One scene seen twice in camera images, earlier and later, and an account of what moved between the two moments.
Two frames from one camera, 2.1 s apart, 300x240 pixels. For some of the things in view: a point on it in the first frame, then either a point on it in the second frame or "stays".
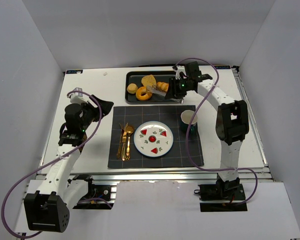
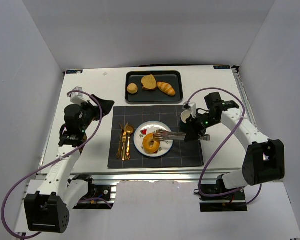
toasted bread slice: [148, 80] stays
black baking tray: [136, 77] stays
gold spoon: [129, 130] stays
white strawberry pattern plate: [153, 138] stays
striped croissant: [162, 86] stays
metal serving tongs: [152, 89] → [160, 135]
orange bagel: [146, 97] → [148, 138]
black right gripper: [172, 88] → [192, 129]
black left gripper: [95, 110] stays
